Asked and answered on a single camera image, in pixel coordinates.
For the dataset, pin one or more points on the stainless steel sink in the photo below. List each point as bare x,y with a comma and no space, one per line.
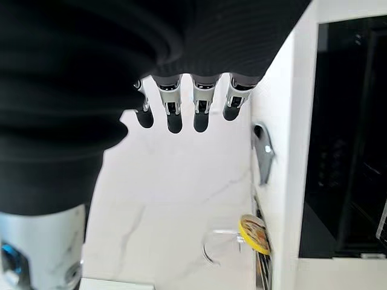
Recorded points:
262,241

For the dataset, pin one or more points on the clear glass cup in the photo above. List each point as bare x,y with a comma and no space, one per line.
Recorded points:
220,244

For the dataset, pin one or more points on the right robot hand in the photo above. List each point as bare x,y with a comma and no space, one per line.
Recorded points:
75,75

